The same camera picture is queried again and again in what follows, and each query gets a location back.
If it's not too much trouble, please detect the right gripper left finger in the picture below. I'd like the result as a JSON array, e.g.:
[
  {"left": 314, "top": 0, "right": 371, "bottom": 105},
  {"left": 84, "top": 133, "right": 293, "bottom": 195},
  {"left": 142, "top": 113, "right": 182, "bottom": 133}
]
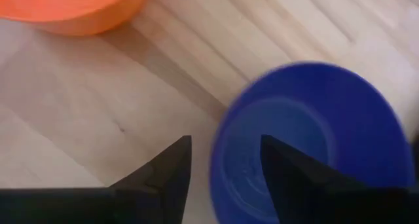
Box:
[{"left": 98, "top": 135, "right": 192, "bottom": 224}]

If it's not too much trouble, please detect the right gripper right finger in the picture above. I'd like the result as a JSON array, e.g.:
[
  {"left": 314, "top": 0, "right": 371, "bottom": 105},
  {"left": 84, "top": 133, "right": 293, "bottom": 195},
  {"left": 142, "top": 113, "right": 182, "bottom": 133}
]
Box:
[{"left": 260, "top": 134, "right": 380, "bottom": 224}]

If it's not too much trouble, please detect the blue mini bowl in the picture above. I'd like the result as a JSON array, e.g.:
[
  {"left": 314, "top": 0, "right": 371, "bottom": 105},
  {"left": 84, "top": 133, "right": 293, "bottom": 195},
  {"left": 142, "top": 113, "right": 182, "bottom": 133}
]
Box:
[{"left": 209, "top": 62, "right": 416, "bottom": 224}]

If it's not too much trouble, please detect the orange mini bowl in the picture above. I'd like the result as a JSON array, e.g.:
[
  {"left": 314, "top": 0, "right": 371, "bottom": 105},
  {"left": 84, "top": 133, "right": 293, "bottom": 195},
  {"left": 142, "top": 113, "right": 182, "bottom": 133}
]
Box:
[{"left": 0, "top": 0, "right": 148, "bottom": 37}]

